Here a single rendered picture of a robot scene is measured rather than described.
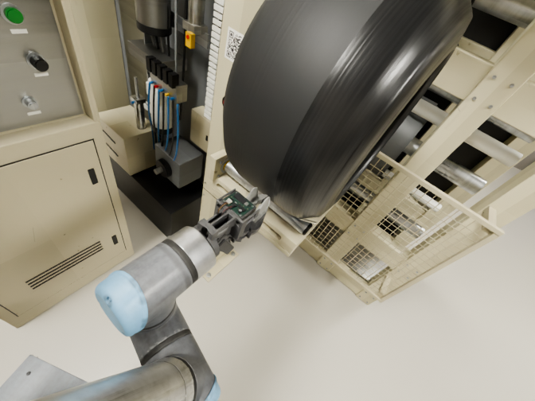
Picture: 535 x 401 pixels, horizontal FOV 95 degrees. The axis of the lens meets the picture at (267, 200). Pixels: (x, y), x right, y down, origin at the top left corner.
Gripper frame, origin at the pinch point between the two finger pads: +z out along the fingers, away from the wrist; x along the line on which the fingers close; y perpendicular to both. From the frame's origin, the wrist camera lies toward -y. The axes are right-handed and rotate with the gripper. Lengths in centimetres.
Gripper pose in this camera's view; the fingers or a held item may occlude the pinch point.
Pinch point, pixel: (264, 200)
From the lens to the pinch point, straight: 59.9
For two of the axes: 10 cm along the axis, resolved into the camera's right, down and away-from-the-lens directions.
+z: 6.0, -4.7, 6.4
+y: 2.7, -6.4, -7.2
